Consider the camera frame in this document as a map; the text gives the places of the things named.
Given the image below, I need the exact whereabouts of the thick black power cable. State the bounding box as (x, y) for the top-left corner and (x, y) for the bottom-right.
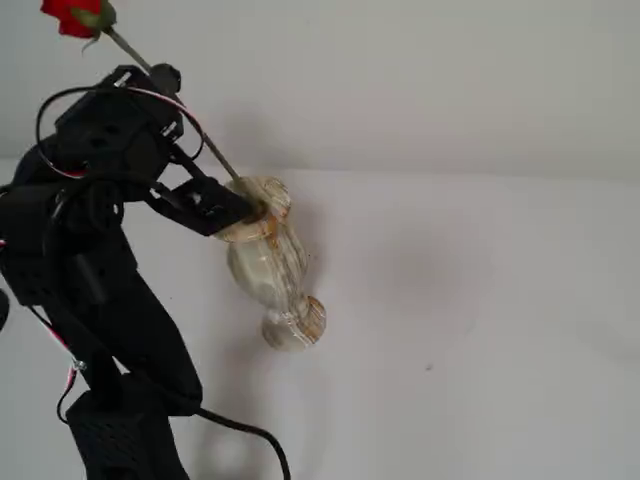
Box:
(194, 407), (293, 480)

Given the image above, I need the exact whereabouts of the red rose with long stem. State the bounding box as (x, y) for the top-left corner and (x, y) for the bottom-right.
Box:
(39, 0), (244, 183)

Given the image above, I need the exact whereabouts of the green onyx marble vase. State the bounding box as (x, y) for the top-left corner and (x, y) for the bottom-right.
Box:
(212, 174), (329, 354)

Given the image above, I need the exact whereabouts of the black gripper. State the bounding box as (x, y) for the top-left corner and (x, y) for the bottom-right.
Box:
(52, 62), (257, 240)

